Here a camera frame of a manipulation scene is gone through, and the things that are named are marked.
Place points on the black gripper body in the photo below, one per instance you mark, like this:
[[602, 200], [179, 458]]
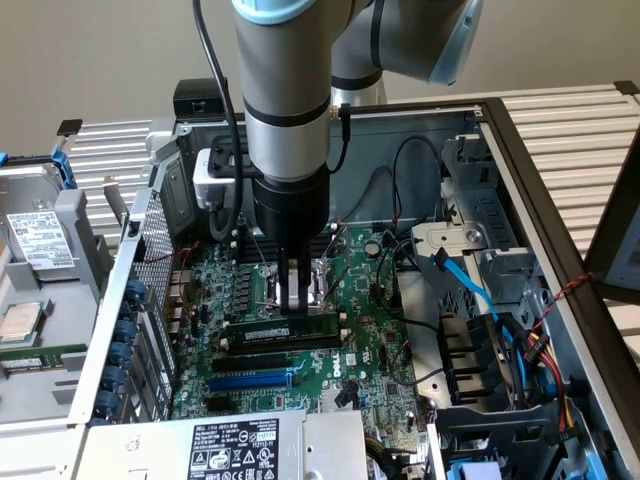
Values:
[[290, 210]]

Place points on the green RAM stick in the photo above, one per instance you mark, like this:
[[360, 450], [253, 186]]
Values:
[[320, 325], [50, 357]]

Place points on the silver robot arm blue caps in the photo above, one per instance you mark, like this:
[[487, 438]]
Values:
[[285, 75]]

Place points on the RAM slot black latches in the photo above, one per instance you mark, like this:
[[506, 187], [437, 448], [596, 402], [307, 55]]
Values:
[[267, 255]]

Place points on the RAM slot white latches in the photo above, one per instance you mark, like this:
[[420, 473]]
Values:
[[343, 317], [285, 347], [247, 247]]

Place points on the CPU socket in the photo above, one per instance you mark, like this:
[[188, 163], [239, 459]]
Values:
[[270, 292]]

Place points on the thin metal locking lever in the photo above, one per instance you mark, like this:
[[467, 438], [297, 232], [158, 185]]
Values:
[[261, 253], [265, 305]]

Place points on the metal socket cover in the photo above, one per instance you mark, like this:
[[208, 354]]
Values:
[[340, 245]]

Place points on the green motherboard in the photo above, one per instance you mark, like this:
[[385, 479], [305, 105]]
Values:
[[360, 310]]

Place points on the round silver coin battery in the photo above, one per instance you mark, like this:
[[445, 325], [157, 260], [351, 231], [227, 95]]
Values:
[[371, 247]]

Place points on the long black expansion slot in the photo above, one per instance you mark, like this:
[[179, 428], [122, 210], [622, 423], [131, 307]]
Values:
[[250, 364]]

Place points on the grey metal PC case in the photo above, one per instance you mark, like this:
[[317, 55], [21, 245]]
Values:
[[370, 140]]

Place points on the blue expansion slot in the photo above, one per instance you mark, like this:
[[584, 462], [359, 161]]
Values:
[[250, 381]]

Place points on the small silver heat sink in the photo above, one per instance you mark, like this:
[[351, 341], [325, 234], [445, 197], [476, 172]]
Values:
[[330, 400]]

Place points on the short black expansion slot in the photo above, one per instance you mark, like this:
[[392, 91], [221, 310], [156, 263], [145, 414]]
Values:
[[218, 405]]

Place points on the blue slot retainer clip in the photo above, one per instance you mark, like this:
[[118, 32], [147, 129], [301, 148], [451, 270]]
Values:
[[126, 332], [115, 381], [135, 294], [109, 404], [121, 357]]

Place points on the black box device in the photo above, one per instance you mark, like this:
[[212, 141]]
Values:
[[187, 92]]

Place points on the grey metal disk bay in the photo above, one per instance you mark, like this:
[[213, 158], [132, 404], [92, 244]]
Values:
[[450, 235]]

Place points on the grey power supply black label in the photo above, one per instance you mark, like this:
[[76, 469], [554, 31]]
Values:
[[150, 450]]

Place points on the grey parts rack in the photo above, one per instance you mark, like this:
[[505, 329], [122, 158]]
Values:
[[70, 320]]

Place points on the blue plastic disk carrier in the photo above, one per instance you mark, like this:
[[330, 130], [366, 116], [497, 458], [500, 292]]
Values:
[[62, 170]]

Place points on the black table end cap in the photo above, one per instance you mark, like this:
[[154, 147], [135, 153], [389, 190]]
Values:
[[627, 86], [70, 126]]

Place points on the silver hard disk white label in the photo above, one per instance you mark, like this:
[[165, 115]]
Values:
[[35, 230]]

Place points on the silver CPU chip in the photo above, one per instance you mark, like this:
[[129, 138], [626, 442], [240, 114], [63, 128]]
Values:
[[20, 322]]

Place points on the dark framed side panel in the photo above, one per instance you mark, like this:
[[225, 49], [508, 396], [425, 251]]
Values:
[[620, 250]]

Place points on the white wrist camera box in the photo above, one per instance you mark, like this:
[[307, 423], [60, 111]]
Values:
[[205, 185]]

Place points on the graphics card metal bracket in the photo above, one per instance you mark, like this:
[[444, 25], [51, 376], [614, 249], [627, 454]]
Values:
[[117, 205]]

